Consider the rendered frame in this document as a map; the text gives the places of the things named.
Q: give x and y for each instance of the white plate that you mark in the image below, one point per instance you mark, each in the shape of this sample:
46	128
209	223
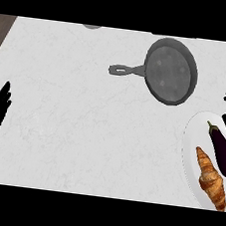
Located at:
193	151

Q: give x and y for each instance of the purple eggplant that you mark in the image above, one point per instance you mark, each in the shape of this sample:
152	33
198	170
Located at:
223	152

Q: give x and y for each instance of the grey round object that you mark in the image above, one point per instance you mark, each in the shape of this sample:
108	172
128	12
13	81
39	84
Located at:
92	26

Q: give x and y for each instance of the brown croissant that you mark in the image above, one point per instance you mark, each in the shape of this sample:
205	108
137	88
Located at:
212	180

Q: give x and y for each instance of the grey cast iron pan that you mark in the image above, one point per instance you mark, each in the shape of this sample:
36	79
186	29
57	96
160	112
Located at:
170	71

